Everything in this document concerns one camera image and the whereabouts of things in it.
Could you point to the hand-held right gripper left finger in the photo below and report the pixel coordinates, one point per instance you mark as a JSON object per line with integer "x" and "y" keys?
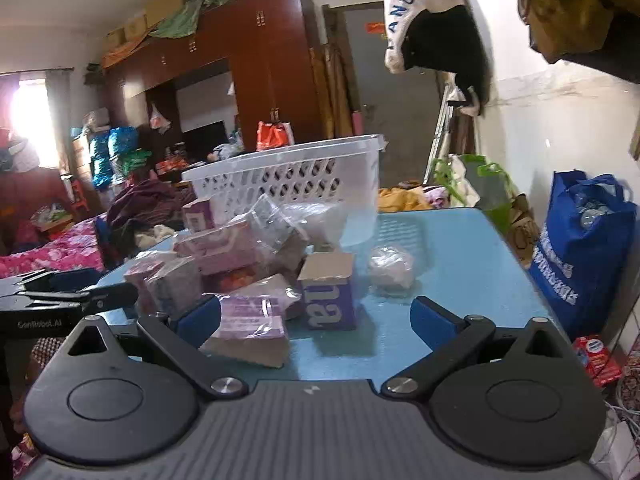
{"x": 200, "y": 317}

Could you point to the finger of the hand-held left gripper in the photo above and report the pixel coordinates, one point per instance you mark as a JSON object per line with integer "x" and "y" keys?
{"x": 75, "y": 278}
{"x": 112, "y": 296}

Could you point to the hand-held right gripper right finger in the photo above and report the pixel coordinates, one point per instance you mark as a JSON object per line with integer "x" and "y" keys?
{"x": 432, "y": 317}

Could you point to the clear plastic bottle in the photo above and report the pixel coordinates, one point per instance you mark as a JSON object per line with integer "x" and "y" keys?
{"x": 391, "y": 266}

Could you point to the white plastic basket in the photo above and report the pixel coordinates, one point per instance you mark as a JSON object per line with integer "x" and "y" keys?
{"x": 280, "y": 170}

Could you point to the pink wrapped box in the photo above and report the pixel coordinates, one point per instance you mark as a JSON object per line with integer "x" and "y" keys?
{"x": 137, "y": 280}

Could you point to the pink floral bedsheet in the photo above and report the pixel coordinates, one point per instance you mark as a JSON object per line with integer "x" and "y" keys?
{"x": 65, "y": 250}

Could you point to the grey wrapped box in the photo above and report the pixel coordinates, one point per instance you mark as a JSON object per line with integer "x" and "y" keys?
{"x": 175, "y": 285}

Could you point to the purple wrapped packet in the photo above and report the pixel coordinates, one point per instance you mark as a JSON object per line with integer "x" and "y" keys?
{"x": 250, "y": 317}

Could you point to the long pink box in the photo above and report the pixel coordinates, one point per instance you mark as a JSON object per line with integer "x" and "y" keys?
{"x": 220, "y": 247}

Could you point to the red plastic stool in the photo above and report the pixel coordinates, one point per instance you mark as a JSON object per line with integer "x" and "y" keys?
{"x": 80, "y": 195}

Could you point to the pile of dark clothes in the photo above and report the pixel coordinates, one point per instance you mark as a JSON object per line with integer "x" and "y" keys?
{"x": 145, "y": 205}

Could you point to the small purple box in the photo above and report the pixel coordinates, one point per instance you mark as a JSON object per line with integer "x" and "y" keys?
{"x": 197, "y": 215}

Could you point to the purple box with cardboard flap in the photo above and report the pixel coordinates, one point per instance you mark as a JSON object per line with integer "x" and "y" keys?
{"x": 327, "y": 300}

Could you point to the clear bag with grey contents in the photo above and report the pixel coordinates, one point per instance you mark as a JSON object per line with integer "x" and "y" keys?
{"x": 272, "y": 225}

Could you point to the yellow patterned blanket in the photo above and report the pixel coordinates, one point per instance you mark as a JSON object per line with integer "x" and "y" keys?
{"x": 400, "y": 199}

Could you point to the brown paper bag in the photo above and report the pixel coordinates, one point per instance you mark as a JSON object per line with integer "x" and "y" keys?
{"x": 522, "y": 230}

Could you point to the stack of blue green bags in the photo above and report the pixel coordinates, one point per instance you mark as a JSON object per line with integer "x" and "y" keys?
{"x": 117, "y": 152}

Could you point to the clear bag with white contents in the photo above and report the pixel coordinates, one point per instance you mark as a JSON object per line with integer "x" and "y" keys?
{"x": 322, "y": 222}

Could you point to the green shopping bag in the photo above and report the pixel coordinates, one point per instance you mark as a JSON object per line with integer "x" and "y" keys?
{"x": 492, "y": 185}

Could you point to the blue shopping bag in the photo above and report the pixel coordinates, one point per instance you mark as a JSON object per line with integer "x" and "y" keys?
{"x": 580, "y": 255}

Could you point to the window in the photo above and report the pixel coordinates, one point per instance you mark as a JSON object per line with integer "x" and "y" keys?
{"x": 30, "y": 115}

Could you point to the red carton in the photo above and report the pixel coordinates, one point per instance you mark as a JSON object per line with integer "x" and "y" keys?
{"x": 597, "y": 360}

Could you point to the white hanging plastic bag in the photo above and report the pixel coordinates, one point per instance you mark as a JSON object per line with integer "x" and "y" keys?
{"x": 159, "y": 120}

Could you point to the black television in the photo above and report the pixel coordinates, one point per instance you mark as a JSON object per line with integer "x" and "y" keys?
{"x": 205, "y": 137}

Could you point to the metal crutches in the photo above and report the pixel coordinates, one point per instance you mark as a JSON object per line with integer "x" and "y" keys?
{"x": 437, "y": 130}

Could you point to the red and white plastic bag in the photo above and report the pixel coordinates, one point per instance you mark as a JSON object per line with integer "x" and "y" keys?
{"x": 272, "y": 137}

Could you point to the pink roll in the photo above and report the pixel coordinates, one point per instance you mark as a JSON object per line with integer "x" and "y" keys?
{"x": 359, "y": 124}

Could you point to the grey door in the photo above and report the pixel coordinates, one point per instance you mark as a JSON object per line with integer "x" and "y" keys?
{"x": 400, "y": 110}

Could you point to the wooden poles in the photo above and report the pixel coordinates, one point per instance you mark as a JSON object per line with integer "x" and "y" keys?
{"x": 332, "y": 75}

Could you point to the brown wooden wardrobe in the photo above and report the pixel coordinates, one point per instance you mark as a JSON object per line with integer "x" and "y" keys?
{"x": 280, "y": 60}

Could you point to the white and black hanging garment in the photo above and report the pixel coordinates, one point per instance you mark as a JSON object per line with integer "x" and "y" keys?
{"x": 440, "y": 35}

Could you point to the red door sticker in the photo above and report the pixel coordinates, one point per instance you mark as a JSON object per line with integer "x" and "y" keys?
{"x": 376, "y": 28}

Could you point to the green cloth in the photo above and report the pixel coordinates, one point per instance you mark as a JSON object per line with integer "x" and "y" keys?
{"x": 200, "y": 10}

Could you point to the brown hanging bag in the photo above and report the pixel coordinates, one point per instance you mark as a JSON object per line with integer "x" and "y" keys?
{"x": 575, "y": 5}

